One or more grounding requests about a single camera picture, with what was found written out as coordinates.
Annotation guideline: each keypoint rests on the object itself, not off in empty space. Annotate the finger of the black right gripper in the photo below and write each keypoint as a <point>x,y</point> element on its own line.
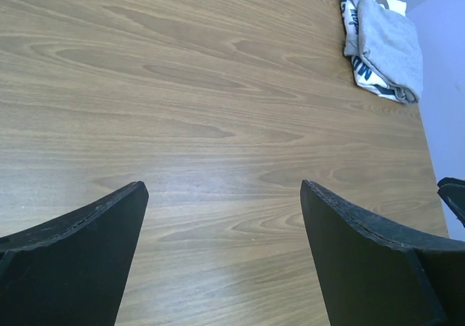
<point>451,191</point>

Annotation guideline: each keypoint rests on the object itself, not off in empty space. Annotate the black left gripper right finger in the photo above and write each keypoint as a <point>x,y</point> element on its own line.
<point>375,271</point>

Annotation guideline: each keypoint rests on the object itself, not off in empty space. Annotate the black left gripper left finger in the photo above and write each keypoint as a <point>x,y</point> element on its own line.
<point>72,270</point>

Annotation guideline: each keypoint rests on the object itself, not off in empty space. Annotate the folded white printed tank top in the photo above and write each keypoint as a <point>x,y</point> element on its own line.
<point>363,75</point>

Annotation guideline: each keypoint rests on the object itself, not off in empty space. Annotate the folded grey tank top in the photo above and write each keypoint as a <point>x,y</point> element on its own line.
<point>388,44</point>

